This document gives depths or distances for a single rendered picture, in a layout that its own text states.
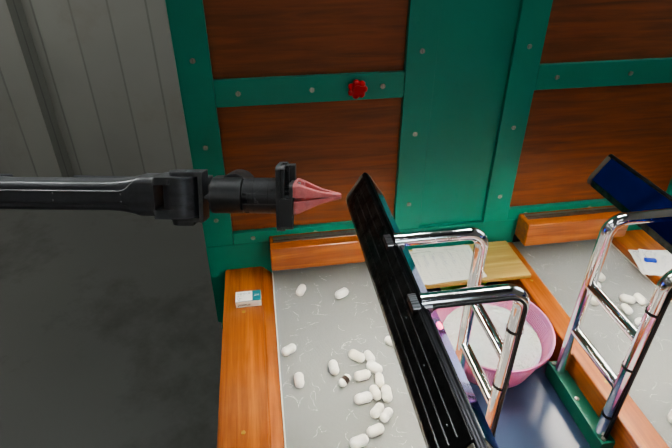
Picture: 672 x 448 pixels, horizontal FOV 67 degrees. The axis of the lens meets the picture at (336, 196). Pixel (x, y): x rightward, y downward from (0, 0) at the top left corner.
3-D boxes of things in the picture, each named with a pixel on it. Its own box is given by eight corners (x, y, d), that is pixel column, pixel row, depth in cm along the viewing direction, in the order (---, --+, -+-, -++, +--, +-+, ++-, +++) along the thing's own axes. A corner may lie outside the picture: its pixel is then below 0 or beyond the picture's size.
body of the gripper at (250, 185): (292, 221, 84) (248, 221, 84) (291, 161, 82) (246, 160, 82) (288, 232, 78) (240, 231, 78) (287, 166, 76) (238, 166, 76)
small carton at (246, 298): (236, 308, 120) (235, 302, 119) (236, 298, 123) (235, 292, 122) (261, 305, 121) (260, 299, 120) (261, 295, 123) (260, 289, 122)
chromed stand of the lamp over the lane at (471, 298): (395, 489, 92) (415, 308, 69) (372, 396, 109) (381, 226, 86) (493, 473, 95) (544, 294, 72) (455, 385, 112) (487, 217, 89)
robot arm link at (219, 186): (203, 216, 78) (201, 180, 77) (214, 207, 85) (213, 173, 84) (247, 217, 78) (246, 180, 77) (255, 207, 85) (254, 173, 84)
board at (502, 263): (405, 291, 125) (406, 287, 124) (391, 254, 137) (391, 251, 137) (530, 278, 129) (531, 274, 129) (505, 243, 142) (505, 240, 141)
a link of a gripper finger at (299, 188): (341, 219, 84) (285, 219, 84) (341, 177, 83) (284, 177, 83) (340, 230, 78) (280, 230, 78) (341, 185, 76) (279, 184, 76)
